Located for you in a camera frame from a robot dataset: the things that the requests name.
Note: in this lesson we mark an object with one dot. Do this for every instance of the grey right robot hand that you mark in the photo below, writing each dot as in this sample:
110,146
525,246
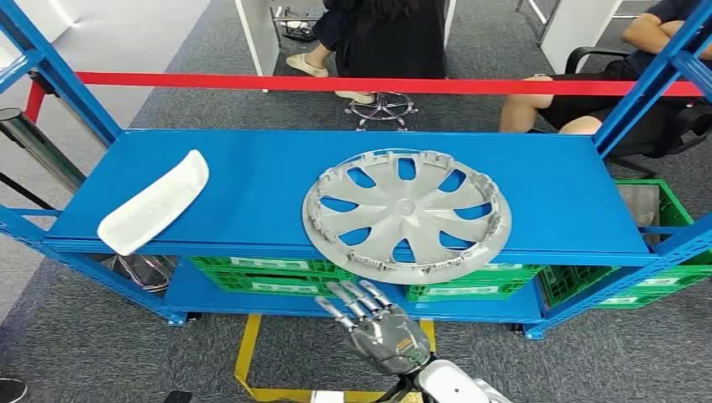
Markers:
389,342

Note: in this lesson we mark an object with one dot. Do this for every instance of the silver plastic wheel hubcap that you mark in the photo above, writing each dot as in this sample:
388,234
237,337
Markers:
406,208

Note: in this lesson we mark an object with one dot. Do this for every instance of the blue metal shelf rack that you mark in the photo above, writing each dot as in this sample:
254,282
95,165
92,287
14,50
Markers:
267,167

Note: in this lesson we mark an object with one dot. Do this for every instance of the white curved plastic part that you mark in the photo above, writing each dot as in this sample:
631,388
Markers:
156,206

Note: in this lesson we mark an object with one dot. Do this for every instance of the yellow floor tape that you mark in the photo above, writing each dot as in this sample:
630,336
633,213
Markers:
246,350

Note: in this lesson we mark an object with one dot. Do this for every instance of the black robot foot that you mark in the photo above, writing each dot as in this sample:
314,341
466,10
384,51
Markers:
177,397

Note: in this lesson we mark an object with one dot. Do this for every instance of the chrome stool base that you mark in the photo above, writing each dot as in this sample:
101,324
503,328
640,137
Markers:
384,108

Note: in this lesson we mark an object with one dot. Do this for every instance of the red barrier belt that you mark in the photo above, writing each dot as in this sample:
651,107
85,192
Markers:
334,84

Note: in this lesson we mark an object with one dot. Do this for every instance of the grey plastic bag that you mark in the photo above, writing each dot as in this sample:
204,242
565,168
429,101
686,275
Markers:
639,211

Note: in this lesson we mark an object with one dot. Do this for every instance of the person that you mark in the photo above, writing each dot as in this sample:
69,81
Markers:
389,44
639,33

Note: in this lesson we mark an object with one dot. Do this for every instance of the black office chair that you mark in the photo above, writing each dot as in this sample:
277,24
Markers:
584,53

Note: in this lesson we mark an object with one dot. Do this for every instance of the white desk panel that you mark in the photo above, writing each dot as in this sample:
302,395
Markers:
578,28

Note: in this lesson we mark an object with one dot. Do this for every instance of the person's black shoe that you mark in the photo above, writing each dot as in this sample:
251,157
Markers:
11,389

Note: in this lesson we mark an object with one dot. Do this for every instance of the black thin rod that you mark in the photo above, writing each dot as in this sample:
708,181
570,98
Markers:
25,192

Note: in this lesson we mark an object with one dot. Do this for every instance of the chrome stanchion post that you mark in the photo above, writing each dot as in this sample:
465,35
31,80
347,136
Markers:
39,147

